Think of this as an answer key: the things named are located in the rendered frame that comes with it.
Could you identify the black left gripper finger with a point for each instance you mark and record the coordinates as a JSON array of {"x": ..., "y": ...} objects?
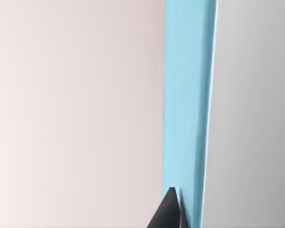
[{"x": 167, "y": 213}]

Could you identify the light blue rack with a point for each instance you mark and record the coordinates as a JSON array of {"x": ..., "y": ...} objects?
[{"x": 185, "y": 95}]

